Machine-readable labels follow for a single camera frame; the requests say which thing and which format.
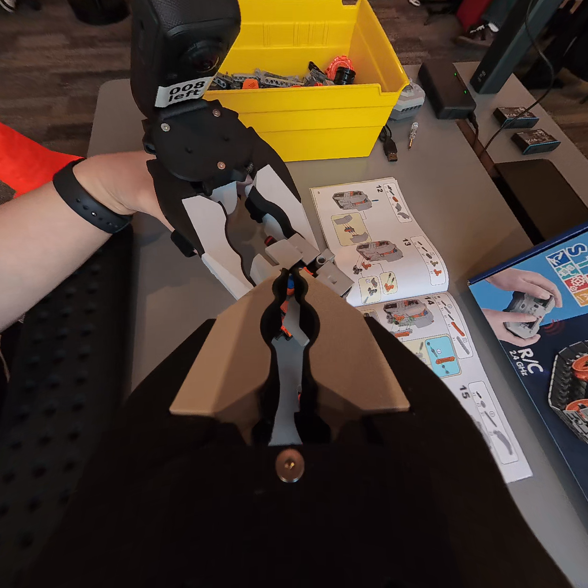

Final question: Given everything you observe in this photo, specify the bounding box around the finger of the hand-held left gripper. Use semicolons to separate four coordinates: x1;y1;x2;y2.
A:
181;192;258;300
239;167;320;258

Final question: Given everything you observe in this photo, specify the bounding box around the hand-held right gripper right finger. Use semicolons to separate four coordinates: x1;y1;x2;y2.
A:
298;270;410;438

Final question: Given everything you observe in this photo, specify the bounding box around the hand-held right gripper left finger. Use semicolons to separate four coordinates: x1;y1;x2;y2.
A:
169;270;282;445

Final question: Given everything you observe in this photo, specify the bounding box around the grey toy brick robot model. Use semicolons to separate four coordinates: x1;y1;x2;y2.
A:
264;232;355;343

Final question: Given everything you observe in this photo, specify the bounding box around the yellow plastic bin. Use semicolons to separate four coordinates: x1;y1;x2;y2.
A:
203;0;410;162

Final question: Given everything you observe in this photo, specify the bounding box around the person's left forearm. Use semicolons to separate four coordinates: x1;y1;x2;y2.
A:
0;177;113;332

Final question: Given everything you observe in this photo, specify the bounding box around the grey desk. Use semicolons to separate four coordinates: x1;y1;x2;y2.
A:
86;63;588;588

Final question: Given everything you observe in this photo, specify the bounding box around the person's left hand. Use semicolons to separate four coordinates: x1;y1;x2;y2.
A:
85;153;176;231

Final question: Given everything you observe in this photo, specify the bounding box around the pile of toy brick parts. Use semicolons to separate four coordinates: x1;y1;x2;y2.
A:
212;54;358;91

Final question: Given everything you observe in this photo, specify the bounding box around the black wristband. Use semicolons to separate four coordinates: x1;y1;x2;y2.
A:
52;157;135;235

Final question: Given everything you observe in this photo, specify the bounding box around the white instruction booklet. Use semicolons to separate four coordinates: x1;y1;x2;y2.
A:
309;176;533;484

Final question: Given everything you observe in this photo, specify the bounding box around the orange gear wheel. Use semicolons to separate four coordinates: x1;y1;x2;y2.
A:
325;54;357;86

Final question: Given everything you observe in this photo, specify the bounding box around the black dimpled mat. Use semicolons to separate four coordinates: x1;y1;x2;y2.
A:
0;224;135;588

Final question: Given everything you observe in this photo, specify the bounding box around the blue robot kit box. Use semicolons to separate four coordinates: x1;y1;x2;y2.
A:
468;224;588;491

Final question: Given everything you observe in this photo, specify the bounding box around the grey battery module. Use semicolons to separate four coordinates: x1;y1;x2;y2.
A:
390;78;426;123

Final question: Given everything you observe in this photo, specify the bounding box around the red cloth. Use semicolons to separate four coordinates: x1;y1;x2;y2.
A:
0;122;87;199

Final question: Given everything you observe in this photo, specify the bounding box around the black charger box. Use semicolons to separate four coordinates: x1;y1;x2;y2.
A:
417;60;477;121

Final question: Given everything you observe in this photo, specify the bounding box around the black flat pad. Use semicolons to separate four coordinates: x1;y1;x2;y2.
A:
494;158;588;245

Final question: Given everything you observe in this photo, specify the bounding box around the grey side table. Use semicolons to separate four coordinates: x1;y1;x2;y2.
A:
452;60;588;230

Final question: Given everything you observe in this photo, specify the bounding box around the black USB cable plug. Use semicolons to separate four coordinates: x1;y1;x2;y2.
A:
378;123;401;163

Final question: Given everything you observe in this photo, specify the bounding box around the black charger cable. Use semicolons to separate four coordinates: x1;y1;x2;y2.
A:
468;110;506;152

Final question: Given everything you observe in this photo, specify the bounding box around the black camera battery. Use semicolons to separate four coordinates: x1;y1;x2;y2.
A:
511;130;562;153
493;106;539;130

